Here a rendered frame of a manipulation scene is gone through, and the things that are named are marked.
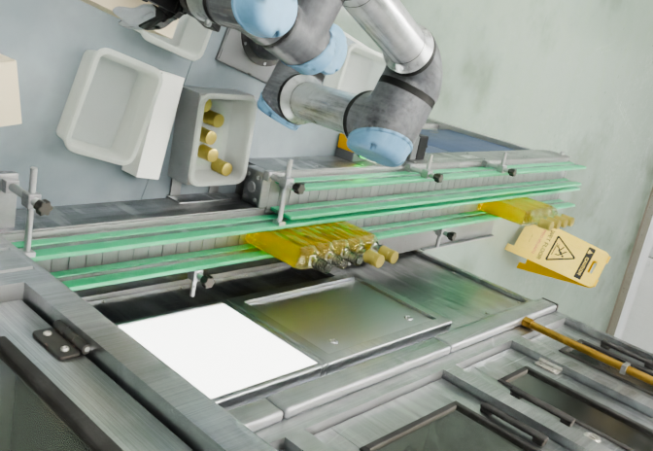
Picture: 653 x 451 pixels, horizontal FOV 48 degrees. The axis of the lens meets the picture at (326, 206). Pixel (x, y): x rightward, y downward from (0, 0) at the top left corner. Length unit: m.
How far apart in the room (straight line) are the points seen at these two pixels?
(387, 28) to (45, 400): 0.77
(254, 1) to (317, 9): 0.13
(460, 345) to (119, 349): 1.18
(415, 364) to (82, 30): 1.00
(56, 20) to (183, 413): 1.07
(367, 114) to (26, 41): 0.68
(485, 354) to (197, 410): 1.27
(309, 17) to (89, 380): 0.56
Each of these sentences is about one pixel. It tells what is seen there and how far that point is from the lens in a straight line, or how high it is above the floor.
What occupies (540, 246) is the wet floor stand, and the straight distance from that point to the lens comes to 5.13.
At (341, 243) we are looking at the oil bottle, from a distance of 1.80.
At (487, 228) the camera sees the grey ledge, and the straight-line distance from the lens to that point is 2.85.
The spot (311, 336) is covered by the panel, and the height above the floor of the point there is 1.21.
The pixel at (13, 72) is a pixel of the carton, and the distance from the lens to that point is 1.47.
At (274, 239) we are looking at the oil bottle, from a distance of 1.77.
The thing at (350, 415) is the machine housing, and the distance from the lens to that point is 1.46.
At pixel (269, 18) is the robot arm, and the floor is 1.46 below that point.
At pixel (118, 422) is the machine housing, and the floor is 1.69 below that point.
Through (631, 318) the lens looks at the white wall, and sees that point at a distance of 7.84.
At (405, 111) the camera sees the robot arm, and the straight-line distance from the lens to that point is 1.34.
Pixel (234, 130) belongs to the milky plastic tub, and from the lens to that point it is 1.84.
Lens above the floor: 2.15
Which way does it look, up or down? 39 degrees down
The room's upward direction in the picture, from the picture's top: 114 degrees clockwise
